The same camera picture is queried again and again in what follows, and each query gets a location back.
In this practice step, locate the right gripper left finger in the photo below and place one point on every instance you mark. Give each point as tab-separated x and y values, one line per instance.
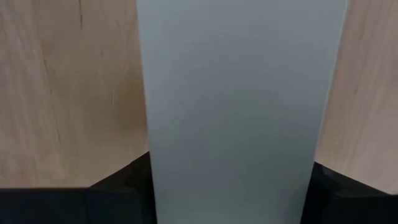
62	205

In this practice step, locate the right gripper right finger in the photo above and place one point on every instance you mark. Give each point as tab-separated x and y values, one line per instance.
357	208

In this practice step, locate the white raceway cover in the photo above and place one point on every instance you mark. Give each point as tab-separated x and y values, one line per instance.
233	109

